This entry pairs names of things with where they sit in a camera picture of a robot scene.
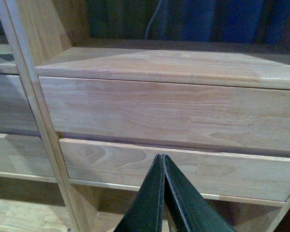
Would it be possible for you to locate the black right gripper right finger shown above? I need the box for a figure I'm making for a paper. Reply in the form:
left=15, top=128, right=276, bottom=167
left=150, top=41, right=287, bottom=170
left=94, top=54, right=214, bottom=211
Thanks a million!
left=163, top=155, right=235, bottom=232

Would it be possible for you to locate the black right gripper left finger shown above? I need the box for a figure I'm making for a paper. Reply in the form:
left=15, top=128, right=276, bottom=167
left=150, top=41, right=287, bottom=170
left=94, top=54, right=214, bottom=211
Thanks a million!
left=115, top=155, right=165, bottom=232

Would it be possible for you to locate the right wooden shelf unit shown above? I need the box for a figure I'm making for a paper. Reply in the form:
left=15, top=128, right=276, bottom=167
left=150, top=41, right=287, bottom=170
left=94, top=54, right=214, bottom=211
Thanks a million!
left=3, top=0, right=290, bottom=232

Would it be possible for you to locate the wooden shelf unit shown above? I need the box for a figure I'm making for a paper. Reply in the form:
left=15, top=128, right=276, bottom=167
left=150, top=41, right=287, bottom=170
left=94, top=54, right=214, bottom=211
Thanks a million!
left=0, top=0, right=84, bottom=232
left=3, top=0, right=290, bottom=232

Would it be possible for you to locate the blue books row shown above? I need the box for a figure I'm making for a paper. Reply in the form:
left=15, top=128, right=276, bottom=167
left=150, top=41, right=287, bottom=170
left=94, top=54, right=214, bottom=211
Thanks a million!
left=87, top=0, right=290, bottom=51

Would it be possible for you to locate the left wooden shelf unit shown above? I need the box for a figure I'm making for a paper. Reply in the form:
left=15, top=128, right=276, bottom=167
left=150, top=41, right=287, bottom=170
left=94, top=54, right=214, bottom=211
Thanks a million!
left=0, top=0, right=84, bottom=232

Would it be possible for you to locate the lower wooden drawer right unit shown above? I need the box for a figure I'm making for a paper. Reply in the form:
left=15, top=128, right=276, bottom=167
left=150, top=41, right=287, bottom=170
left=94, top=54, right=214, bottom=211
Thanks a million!
left=59, top=139, right=290, bottom=202

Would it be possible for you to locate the wooden drawer unit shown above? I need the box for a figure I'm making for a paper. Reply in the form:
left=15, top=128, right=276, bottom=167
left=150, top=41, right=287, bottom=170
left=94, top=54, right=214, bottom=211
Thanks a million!
left=59, top=139, right=290, bottom=202
left=0, top=74, right=39, bottom=135
left=0, top=133, right=55, bottom=178
left=40, top=77, right=290, bottom=152

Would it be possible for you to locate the upper wooden drawer right unit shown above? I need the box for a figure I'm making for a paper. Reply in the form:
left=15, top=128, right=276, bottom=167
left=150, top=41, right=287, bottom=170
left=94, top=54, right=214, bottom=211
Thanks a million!
left=40, top=77, right=290, bottom=152

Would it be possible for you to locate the lower wooden drawer left unit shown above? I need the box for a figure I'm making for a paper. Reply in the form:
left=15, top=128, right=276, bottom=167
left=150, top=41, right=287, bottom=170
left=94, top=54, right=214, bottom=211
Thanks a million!
left=0, top=133, right=55, bottom=178

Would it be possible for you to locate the upper wooden drawer left unit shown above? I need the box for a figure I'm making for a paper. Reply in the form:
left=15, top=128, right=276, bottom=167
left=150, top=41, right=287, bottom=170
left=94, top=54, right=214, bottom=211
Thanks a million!
left=0, top=74, right=39, bottom=135

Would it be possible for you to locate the grey hanging cable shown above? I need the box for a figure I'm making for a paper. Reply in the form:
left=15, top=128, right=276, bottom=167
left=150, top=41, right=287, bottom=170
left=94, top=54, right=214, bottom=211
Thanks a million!
left=144, top=0, right=163, bottom=39

